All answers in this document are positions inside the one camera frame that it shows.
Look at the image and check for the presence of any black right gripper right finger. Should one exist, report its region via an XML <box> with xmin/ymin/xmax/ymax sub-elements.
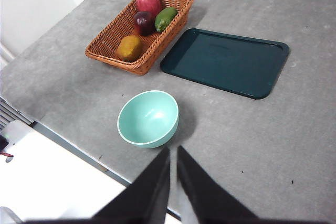
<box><xmin>176</xmin><ymin>145</ymin><xmax>324</xmax><ymax>224</ymax></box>

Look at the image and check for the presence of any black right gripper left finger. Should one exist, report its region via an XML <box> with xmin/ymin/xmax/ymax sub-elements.
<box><xmin>26</xmin><ymin>147</ymin><xmax>172</xmax><ymax>224</ymax></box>

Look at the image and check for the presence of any teal ribbed bowl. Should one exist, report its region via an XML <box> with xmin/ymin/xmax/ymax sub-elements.
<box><xmin>117</xmin><ymin>90</ymin><xmax>180</xmax><ymax>149</ymax></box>

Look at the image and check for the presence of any orange-brown kiwifruit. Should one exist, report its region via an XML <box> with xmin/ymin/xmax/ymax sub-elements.
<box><xmin>117</xmin><ymin>35</ymin><xmax>144</xmax><ymax>63</ymax></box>

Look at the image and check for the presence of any dark rectangular tray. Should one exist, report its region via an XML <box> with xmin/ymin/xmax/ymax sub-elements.
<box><xmin>159</xmin><ymin>28</ymin><xmax>290</xmax><ymax>101</ymax></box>

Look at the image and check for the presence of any white device with green light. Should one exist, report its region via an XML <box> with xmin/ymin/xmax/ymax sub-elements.
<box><xmin>0</xmin><ymin>120</ymin><xmax>35</xmax><ymax>163</ymax></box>

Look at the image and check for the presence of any brown wicker basket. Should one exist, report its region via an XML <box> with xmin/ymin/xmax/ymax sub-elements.
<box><xmin>85</xmin><ymin>0</ymin><xmax>195</xmax><ymax>76</ymax></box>

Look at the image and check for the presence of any dark purple plum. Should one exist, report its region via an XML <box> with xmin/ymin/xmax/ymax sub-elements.
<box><xmin>133</xmin><ymin>11</ymin><xmax>155</xmax><ymax>36</ymax></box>

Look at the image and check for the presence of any green avocado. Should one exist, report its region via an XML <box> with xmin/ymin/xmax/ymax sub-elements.
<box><xmin>154</xmin><ymin>7</ymin><xmax>179</xmax><ymax>33</ymax></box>

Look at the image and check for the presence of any red apple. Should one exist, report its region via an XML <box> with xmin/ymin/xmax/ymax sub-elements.
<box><xmin>135</xmin><ymin>0</ymin><xmax>162</xmax><ymax>15</ymax></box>

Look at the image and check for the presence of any grey slotted frame rail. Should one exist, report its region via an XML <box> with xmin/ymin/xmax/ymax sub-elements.
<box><xmin>0</xmin><ymin>95</ymin><xmax>35</xmax><ymax>130</ymax></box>

